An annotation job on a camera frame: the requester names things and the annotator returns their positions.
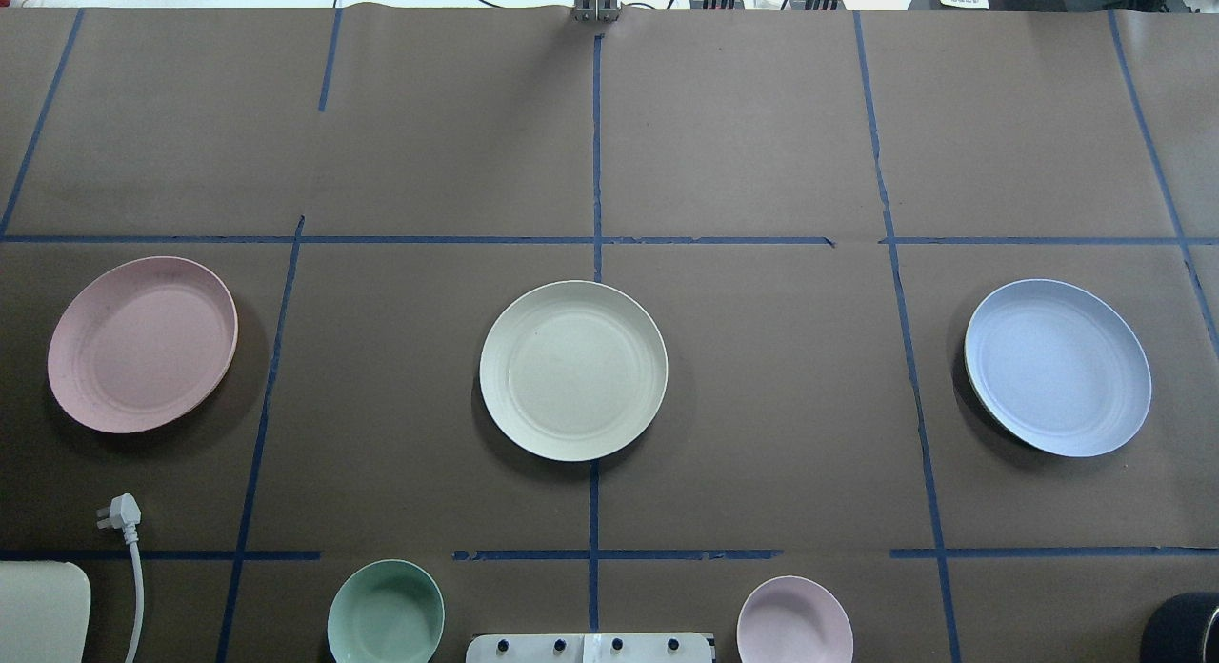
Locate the light blue plate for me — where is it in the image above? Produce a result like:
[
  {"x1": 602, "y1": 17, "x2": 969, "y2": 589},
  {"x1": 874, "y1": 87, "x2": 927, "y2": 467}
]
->
[{"x1": 963, "y1": 278, "x2": 1153, "y2": 458}]

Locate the pink plate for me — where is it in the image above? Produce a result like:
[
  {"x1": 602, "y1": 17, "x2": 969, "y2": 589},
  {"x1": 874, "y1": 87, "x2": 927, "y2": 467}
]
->
[{"x1": 48, "y1": 255, "x2": 239, "y2": 434}]

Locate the cream white plate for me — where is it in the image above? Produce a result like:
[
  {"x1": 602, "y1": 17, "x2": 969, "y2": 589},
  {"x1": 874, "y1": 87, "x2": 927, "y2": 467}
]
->
[{"x1": 478, "y1": 280, "x2": 669, "y2": 462}]

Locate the brown paper table cover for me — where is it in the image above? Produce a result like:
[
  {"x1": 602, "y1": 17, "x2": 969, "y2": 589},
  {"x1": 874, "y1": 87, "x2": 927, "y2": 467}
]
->
[{"x1": 1, "y1": 4, "x2": 1217, "y2": 662}]

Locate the pink bowl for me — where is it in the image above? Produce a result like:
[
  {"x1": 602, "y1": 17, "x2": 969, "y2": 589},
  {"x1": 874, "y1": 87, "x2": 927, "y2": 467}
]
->
[{"x1": 736, "y1": 575, "x2": 855, "y2": 662}]

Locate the green bowl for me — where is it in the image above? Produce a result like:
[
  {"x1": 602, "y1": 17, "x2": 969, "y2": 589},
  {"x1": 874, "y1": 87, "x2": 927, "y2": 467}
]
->
[{"x1": 327, "y1": 559, "x2": 446, "y2": 662}]

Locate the cream white toaster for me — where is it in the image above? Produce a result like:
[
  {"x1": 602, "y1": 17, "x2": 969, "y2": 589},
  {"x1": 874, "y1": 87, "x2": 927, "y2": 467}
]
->
[{"x1": 1, "y1": 559, "x2": 91, "y2": 662}]

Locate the dark blue saucepan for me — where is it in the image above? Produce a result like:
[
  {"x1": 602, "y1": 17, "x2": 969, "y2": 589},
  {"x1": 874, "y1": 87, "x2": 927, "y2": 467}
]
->
[{"x1": 1139, "y1": 591, "x2": 1218, "y2": 662}]

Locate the aluminium frame post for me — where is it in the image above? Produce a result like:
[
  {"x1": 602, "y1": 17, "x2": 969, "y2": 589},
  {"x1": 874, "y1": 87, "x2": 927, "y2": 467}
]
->
[{"x1": 570, "y1": 0, "x2": 620, "y2": 22}]

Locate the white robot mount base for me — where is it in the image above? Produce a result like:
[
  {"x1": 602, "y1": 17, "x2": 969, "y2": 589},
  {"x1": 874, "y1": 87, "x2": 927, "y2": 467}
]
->
[{"x1": 464, "y1": 633, "x2": 718, "y2": 662}]

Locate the white power plug cable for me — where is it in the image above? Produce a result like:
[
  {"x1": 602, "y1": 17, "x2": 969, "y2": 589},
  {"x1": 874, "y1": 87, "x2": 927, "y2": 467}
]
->
[{"x1": 95, "y1": 492, "x2": 146, "y2": 663}]

